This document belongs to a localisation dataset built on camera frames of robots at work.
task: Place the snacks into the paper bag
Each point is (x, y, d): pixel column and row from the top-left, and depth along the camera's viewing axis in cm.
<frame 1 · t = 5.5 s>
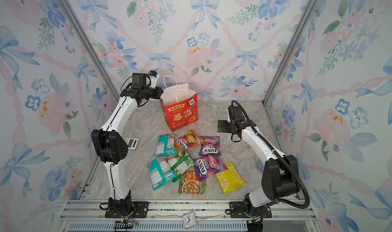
left hand: (163, 88, 90), fingers closed
right hand: (225, 125, 89), fingers open
red paper gift bag: (180, 106, 88), point 24 cm above the table
teal snack packet upper: (165, 145, 95), point 3 cm above the table
teal snack packet lower: (161, 172, 84), point 4 cm above the table
green snack packet: (179, 164, 86), point 5 cm above the table
orange Fox's candy bag: (187, 141, 96), point 4 cm above the table
purple Fox's candy bag: (210, 145, 94), point 4 cm above the table
purple Fox's candy bag lower: (208, 166, 87), point 3 cm above the table
green orange noodle packet: (189, 184, 83), on the table
yellow snack packet: (229, 179, 83), point 2 cm above the table

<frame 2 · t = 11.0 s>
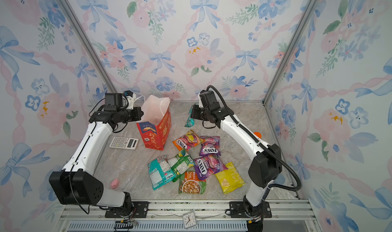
left hand: (143, 110, 80), fingers closed
right hand: (191, 110, 82), fingers closed
red paper gift bag: (154, 128, 78), point 24 cm above the table
teal snack packet upper: (191, 121, 82), point 23 cm above the table
the other named things where they were.

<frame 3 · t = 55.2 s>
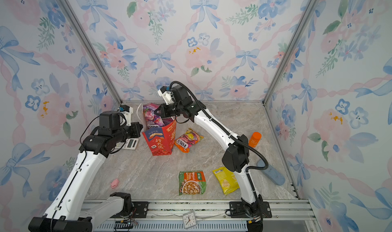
left hand: (142, 124, 74), fingers closed
right hand: (154, 110, 76), fingers closed
red paper gift bag: (161, 140, 83), point 15 cm above the table
purple Fox's candy bag lower: (153, 119, 78), point 27 cm above the table
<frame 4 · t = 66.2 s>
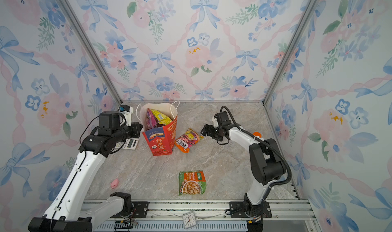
left hand: (141, 124, 74), fingers closed
right hand: (205, 132, 93), fingers open
yellow snack packet: (162, 119, 82), point 24 cm above the table
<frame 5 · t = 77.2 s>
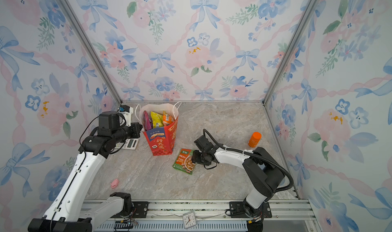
left hand: (141, 124, 74), fingers closed
right hand: (193, 159, 89), fingers open
orange Fox's candy bag: (167, 118, 83), point 23 cm above the table
green orange noodle packet: (184, 161, 90), point 2 cm above the table
yellow snack packet: (156, 118, 85), point 21 cm above the table
